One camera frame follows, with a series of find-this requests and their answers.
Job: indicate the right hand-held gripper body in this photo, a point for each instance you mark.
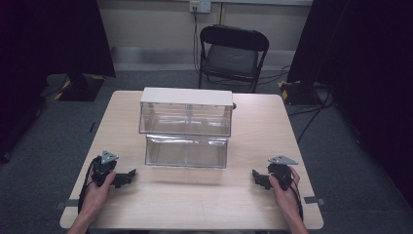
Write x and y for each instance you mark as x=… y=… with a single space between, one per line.
x=280 y=170

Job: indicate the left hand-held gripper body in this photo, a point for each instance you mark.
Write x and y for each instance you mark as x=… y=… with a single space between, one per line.
x=103 y=169

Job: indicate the person's right hand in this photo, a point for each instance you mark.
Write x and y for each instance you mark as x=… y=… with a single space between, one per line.
x=287 y=200

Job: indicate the person's left hand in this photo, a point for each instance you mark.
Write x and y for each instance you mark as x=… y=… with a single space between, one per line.
x=95 y=198

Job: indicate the grey tape strip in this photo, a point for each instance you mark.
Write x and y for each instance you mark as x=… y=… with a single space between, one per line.
x=315 y=200
x=66 y=204

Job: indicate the clear plastic drawer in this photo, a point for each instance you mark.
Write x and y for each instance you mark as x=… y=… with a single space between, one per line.
x=186 y=152

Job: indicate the yellow and black stand base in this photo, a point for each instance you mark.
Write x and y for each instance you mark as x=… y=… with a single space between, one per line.
x=297 y=92

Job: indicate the clear cabinet with white top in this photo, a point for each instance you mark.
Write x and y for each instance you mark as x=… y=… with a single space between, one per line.
x=186 y=110

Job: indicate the black folding chair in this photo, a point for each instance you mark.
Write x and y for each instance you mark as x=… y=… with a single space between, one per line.
x=232 y=58

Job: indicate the black curtain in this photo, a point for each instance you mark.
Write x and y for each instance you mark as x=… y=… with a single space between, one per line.
x=48 y=39
x=363 y=81

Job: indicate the white wall socket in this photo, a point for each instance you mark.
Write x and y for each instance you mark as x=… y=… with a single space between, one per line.
x=200 y=6

